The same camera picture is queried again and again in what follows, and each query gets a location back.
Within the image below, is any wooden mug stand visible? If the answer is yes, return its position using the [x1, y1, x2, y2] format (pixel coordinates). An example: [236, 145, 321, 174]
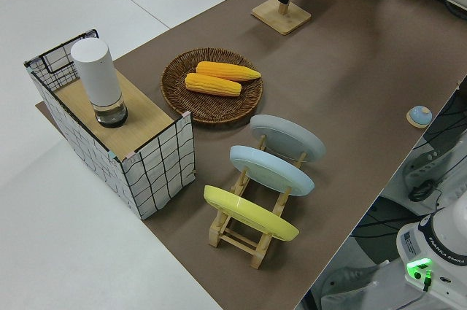
[250, 0, 312, 36]

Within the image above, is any brown table mat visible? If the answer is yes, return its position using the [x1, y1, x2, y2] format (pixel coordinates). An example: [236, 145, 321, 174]
[35, 0, 467, 310]

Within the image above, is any long yellow corn cob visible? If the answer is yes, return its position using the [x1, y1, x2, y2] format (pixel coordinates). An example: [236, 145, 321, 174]
[196, 61, 263, 82]

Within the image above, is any short yellow corn cob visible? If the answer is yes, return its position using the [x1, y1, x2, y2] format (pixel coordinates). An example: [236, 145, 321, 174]
[185, 72, 243, 98]

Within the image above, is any round wicker basket tray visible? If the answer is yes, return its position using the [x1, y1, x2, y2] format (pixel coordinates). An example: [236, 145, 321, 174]
[161, 47, 264, 125]

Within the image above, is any grey plate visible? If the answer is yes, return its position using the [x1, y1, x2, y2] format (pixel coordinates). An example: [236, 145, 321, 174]
[249, 114, 326, 163]

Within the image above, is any blue call bell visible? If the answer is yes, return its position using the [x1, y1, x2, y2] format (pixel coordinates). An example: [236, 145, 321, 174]
[406, 105, 433, 128]

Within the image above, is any light blue plate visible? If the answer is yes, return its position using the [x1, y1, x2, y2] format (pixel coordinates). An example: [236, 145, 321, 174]
[228, 144, 315, 198]

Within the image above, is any white power strip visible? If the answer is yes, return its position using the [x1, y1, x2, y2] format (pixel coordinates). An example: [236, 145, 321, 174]
[403, 144, 449, 194]

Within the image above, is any white cylinder grinder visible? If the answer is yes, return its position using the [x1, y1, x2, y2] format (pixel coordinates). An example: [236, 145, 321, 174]
[70, 39, 129, 129]

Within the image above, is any yellow plate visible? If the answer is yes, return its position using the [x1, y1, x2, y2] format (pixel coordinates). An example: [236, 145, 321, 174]
[203, 185, 301, 242]

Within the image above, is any wooden plate rack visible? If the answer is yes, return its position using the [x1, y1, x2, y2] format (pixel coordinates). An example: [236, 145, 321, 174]
[207, 134, 307, 270]

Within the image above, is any wire grid shelf rack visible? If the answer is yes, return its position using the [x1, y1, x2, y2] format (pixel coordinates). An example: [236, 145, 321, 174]
[23, 28, 197, 221]

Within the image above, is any black coiled cable bundle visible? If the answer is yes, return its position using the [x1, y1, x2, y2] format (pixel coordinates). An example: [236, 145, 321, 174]
[407, 179, 437, 203]

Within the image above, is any black floor cable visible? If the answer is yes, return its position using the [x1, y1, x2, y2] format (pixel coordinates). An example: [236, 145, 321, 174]
[352, 211, 444, 241]

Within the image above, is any grey base bracket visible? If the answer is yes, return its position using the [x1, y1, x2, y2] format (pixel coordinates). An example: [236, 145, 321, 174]
[320, 264, 381, 310]

